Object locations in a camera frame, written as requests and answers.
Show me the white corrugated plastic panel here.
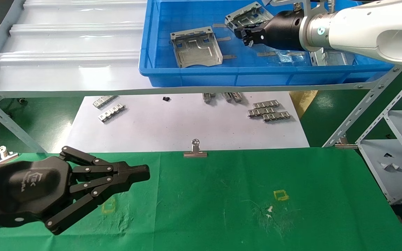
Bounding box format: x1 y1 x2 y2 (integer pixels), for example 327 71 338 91
0 0 149 92

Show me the clear plastic film scrap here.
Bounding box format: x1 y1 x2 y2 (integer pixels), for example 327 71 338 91
276 51 294 63

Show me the stamped sheet metal bracket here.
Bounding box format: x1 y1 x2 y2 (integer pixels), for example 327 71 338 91
309 47 357 67
171 26 223 68
225 2 275 32

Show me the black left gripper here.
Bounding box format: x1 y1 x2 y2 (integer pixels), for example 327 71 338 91
0 157 149 235

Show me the grey slotted angle shelf unit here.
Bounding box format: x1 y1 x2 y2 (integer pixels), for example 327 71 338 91
356 66 402 205

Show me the grey metal shelf rack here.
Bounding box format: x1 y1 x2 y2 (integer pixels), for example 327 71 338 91
0 0 402 154

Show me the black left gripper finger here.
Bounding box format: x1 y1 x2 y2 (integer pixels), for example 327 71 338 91
61 146 150 177

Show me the small white plastic piece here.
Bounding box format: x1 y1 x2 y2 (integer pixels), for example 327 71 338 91
379 162 400 172

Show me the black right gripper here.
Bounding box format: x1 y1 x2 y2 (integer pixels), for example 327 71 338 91
235 10 306 51

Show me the blue plastic bin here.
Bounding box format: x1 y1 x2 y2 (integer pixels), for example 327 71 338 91
139 0 395 88

